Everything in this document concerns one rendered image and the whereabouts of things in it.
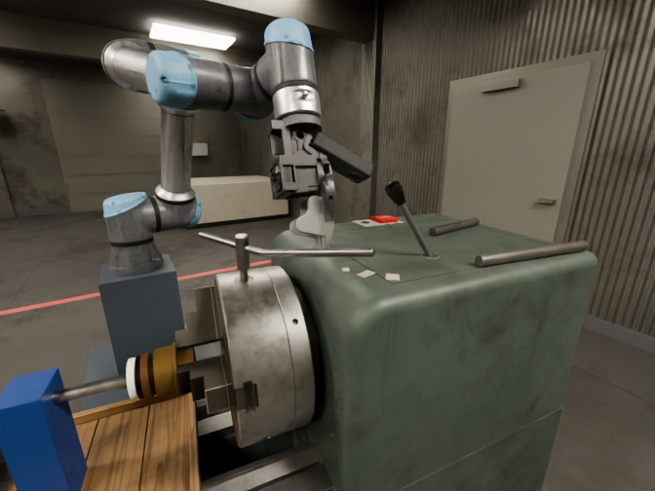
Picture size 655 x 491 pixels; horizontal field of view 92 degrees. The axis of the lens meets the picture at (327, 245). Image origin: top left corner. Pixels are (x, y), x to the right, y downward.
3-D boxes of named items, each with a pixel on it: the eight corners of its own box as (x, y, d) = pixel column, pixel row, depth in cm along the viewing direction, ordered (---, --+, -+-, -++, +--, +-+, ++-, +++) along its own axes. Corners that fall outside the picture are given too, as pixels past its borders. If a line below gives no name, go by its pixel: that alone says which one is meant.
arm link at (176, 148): (143, 220, 106) (136, 33, 77) (188, 214, 116) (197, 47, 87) (156, 241, 100) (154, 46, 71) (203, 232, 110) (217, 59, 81)
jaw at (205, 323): (237, 337, 65) (228, 283, 69) (239, 333, 61) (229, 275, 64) (178, 351, 61) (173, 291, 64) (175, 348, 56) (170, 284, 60)
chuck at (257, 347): (257, 355, 83) (251, 245, 71) (295, 470, 57) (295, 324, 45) (221, 363, 80) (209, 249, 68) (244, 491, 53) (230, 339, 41)
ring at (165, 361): (191, 328, 61) (137, 340, 58) (193, 356, 53) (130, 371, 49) (197, 369, 64) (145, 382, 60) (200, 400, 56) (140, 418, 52)
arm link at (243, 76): (205, 80, 57) (231, 46, 49) (257, 88, 65) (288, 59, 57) (214, 123, 58) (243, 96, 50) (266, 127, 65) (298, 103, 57)
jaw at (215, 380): (242, 346, 58) (254, 378, 48) (245, 371, 59) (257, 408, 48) (176, 361, 54) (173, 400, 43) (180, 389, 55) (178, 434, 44)
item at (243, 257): (236, 295, 57) (231, 236, 52) (244, 289, 59) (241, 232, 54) (245, 298, 56) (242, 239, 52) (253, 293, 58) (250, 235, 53)
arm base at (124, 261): (109, 264, 103) (103, 235, 100) (161, 256, 111) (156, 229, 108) (108, 280, 91) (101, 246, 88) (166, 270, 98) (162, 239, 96)
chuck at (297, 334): (270, 352, 84) (266, 243, 73) (313, 462, 58) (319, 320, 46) (257, 355, 83) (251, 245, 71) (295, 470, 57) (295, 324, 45)
